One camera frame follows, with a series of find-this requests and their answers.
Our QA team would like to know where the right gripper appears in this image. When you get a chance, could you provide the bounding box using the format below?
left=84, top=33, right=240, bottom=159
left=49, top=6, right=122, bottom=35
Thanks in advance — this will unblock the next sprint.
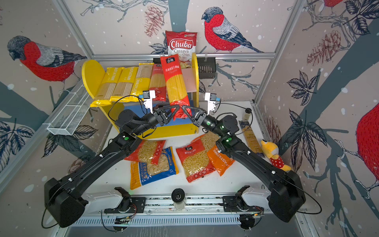
left=184, top=106, right=226, bottom=140

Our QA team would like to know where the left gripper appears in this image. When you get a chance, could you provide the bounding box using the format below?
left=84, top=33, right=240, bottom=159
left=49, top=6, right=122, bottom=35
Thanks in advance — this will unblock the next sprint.
left=132, top=102, right=178, bottom=138

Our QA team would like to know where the red spaghetti pack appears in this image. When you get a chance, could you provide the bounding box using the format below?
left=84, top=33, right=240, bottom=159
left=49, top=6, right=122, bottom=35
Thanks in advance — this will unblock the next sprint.
left=160, top=54, right=190, bottom=119
left=149, top=64, right=166, bottom=101

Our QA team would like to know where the red macaroni bag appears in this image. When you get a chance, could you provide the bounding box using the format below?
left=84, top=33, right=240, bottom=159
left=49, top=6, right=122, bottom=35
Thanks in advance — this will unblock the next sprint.
left=176, top=139, right=215, bottom=183

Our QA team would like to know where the yellow spaghetti pack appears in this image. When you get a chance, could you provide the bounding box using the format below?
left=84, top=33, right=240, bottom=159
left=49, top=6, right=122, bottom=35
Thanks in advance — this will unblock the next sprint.
left=90, top=67, right=124, bottom=108
left=110, top=67, right=138, bottom=103
left=131, top=63, right=154, bottom=97

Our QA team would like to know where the dark spaghetti pack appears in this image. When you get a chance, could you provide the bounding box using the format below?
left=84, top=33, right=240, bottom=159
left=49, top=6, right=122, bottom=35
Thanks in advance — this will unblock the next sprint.
left=239, top=120, right=265, bottom=158

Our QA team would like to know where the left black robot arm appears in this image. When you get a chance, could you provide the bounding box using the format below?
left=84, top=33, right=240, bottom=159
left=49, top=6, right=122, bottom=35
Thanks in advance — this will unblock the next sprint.
left=44, top=105, right=181, bottom=228

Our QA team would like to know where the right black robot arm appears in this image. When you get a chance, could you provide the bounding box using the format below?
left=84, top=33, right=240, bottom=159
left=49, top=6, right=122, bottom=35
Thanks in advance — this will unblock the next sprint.
left=182, top=106, right=306, bottom=223

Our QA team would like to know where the orange pastatime pasta bag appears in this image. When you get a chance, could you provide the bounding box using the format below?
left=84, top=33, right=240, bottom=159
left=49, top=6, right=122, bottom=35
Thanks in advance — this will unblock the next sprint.
left=199, top=132, right=234, bottom=176

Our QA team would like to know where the blue shell pasta bag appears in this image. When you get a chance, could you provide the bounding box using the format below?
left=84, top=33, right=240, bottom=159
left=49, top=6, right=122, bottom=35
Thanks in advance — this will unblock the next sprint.
left=130, top=147, right=179, bottom=190

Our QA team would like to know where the red noodle bag left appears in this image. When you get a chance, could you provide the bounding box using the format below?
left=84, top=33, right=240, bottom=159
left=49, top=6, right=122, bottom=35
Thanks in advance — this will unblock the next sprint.
left=124, top=140, right=166, bottom=165

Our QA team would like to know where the small spice bottle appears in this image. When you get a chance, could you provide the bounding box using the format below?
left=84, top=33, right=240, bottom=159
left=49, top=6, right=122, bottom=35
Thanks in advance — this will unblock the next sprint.
left=242, top=108, right=252, bottom=121

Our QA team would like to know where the Chuba cassava chips bag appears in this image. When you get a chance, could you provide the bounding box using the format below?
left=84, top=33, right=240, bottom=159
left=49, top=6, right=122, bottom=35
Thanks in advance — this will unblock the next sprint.
left=165, top=31, right=197, bottom=69

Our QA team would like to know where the yellow plush toy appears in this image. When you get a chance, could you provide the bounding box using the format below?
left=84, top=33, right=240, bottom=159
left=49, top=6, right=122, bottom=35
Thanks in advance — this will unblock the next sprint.
left=261, top=140, right=291, bottom=171

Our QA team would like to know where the yellow shelf unit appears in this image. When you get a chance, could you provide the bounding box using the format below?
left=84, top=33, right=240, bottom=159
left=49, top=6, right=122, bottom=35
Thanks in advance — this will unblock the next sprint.
left=82, top=53, right=199, bottom=139

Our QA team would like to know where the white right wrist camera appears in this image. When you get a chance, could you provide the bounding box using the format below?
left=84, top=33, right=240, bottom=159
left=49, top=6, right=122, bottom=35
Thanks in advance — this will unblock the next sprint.
left=204, top=92, right=220, bottom=115

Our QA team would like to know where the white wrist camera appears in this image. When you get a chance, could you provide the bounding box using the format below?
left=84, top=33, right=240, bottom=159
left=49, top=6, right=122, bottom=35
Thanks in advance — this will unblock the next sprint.
left=204, top=92, right=220, bottom=115
left=142, top=89, right=156, bottom=113

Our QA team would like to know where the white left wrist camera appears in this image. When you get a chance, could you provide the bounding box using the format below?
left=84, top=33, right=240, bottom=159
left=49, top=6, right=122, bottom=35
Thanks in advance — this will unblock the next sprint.
left=142, top=89, right=156, bottom=113

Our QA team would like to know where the black wall basket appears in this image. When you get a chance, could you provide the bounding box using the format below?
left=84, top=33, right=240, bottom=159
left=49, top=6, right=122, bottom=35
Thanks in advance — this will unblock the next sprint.
left=159, top=53, right=216, bottom=82

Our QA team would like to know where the black round camera knob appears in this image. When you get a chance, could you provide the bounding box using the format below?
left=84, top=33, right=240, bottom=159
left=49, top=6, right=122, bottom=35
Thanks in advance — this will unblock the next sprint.
left=171, top=188, right=185, bottom=203

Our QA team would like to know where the white wire mesh basket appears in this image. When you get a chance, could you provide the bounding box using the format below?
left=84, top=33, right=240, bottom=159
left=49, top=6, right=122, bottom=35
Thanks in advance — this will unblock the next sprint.
left=47, top=81, right=93, bottom=135

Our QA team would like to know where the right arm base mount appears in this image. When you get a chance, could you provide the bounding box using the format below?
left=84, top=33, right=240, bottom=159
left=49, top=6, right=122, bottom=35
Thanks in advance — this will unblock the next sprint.
left=219, top=185, right=264, bottom=214

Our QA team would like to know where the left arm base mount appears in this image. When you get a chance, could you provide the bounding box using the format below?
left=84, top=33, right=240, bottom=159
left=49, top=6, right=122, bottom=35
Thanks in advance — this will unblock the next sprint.
left=104, top=187, right=147, bottom=214

